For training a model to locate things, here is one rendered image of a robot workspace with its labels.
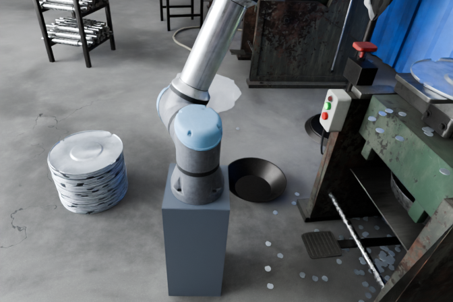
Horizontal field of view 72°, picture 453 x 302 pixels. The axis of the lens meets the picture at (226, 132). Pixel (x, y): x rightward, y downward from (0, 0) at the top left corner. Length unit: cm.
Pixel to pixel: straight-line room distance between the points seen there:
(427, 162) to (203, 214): 59
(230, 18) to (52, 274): 106
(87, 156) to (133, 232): 37
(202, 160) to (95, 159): 70
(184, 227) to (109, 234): 55
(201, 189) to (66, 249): 73
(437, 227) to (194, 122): 60
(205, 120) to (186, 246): 40
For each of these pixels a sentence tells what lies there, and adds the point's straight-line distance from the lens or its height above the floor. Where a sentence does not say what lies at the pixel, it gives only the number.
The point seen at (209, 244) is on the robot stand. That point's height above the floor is 30.
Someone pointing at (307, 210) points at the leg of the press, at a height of 4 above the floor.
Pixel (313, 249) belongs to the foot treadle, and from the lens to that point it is 119.
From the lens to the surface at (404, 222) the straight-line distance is 120.
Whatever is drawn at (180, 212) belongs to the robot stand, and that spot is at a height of 43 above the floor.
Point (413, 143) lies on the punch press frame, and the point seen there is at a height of 62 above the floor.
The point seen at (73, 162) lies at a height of 23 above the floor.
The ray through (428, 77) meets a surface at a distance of 95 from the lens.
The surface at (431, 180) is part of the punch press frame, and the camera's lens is 94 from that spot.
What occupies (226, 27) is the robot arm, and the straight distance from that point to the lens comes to 81.
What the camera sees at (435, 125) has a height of 66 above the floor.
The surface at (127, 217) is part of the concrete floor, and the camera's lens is 145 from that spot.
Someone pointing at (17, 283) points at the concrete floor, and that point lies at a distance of 140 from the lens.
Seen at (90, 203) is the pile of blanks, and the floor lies 7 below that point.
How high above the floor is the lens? 110
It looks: 35 degrees down
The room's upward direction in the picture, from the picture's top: 5 degrees clockwise
